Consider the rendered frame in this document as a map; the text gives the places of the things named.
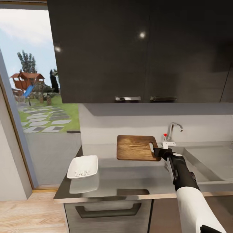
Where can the bowl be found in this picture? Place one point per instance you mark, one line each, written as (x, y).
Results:
(83, 163)

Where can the fixed window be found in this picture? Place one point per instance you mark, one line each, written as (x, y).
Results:
(47, 131)

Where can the dishwasher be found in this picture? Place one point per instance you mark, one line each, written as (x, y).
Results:
(123, 216)

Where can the cutting board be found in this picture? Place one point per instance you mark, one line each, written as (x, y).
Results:
(136, 148)

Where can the drop in sink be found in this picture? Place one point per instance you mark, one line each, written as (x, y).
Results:
(210, 164)

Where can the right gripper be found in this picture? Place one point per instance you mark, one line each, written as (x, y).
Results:
(159, 152)

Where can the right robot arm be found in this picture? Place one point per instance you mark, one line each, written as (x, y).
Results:
(195, 214)

